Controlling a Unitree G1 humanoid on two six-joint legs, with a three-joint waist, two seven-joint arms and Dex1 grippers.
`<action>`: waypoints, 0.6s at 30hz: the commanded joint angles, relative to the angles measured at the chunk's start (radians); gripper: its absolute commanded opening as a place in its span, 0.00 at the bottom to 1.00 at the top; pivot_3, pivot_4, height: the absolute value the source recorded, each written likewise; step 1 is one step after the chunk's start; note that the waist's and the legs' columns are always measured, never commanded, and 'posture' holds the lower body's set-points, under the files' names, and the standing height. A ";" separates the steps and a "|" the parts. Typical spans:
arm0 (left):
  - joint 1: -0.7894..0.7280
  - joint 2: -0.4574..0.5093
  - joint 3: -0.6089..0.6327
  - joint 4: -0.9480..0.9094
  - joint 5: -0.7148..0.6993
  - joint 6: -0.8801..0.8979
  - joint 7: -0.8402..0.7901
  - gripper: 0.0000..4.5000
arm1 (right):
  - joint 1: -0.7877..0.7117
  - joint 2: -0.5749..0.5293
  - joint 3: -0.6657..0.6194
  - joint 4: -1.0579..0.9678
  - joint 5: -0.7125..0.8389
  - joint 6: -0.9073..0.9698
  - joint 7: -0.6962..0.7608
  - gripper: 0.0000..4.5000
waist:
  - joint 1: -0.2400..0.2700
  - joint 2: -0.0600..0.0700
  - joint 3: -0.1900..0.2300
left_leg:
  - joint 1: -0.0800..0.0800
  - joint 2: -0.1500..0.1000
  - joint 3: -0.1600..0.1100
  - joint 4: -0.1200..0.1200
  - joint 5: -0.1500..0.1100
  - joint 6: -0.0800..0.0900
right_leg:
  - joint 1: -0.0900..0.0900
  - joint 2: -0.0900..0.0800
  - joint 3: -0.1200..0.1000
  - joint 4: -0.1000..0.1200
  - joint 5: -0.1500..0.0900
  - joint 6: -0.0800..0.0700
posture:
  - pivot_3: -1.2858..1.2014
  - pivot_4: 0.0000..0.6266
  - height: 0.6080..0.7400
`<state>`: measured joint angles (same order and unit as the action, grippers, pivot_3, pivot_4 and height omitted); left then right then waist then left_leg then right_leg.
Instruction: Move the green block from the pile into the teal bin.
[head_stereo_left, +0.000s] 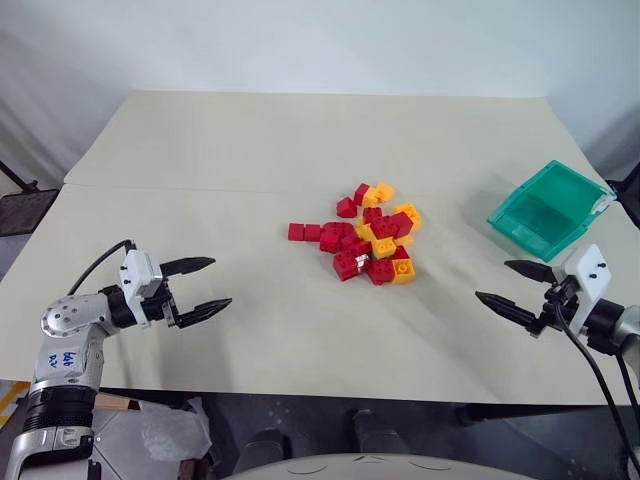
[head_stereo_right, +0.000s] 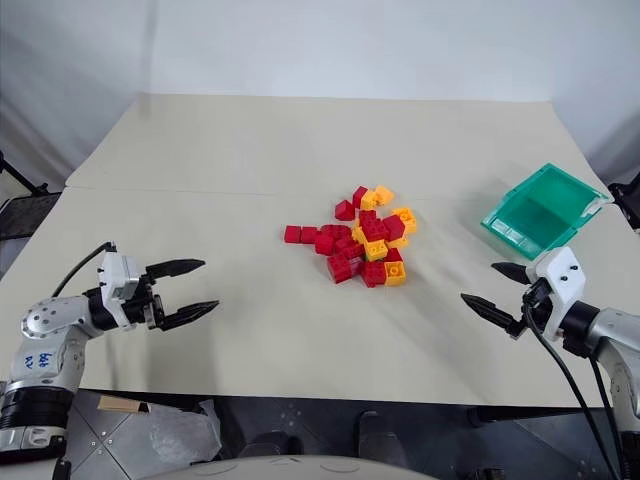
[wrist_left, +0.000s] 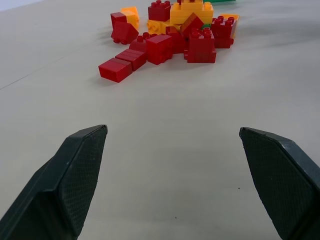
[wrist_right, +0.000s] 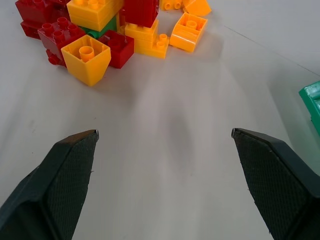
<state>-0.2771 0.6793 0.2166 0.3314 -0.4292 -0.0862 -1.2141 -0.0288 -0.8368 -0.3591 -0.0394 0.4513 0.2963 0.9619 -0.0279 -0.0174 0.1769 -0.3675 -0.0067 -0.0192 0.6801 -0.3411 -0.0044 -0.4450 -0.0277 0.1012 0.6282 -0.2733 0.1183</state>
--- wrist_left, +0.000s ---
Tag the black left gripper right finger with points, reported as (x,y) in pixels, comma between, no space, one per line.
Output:
(280,180)

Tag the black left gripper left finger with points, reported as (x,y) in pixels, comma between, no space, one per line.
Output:
(62,180)

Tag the red smooth flat block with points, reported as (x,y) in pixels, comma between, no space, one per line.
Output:
(115,70)

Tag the red ridged flat block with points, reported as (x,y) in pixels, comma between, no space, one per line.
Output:
(132,57)

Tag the red low block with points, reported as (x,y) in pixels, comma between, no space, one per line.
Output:
(223,43)

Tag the red tall studded block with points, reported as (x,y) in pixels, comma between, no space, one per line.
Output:
(201,48)

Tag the red tilted block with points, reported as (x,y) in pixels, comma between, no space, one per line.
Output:
(192,22)
(124,32)

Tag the red cube block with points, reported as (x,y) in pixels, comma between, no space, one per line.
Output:
(159,49)

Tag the small green block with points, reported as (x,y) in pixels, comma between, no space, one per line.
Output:
(206,25)

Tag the small red block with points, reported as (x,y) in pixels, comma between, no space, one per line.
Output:
(118,18)

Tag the green brick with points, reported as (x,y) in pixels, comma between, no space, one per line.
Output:
(220,1)

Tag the yellow stacked block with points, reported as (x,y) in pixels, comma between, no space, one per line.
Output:
(191,12)

